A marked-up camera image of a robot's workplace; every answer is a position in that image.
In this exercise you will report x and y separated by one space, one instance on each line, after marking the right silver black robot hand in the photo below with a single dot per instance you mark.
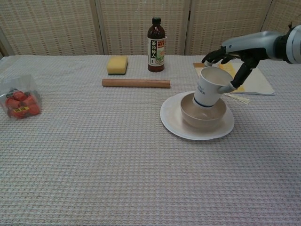
254 44

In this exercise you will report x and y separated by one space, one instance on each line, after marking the white paper cup blue print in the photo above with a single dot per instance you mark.
207 91

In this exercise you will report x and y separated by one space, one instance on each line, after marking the beige plastic bowl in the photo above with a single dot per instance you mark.
200 120

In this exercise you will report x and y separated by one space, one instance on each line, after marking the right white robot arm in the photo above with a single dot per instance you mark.
294 42

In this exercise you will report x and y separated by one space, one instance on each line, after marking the white round plate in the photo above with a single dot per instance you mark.
171 117

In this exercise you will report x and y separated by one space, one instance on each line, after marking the white booklet yellow stripe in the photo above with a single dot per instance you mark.
258 82

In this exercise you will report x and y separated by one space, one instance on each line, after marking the pale twist tie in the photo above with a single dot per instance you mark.
240 100

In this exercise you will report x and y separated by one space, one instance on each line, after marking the brown and beige bookmark card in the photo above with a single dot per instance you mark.
197 65

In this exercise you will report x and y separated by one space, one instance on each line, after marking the brown sauce bottle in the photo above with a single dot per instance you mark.
156 56

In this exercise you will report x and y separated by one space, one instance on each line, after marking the wooden rolling pin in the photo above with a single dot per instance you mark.
136 83

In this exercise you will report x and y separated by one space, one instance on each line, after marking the yellow sponge green base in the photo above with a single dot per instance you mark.
116 64

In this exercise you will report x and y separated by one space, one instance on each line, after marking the woven folding screen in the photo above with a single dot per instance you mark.
58 26

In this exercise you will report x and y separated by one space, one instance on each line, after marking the grey woven tablecloth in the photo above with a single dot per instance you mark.
94 164

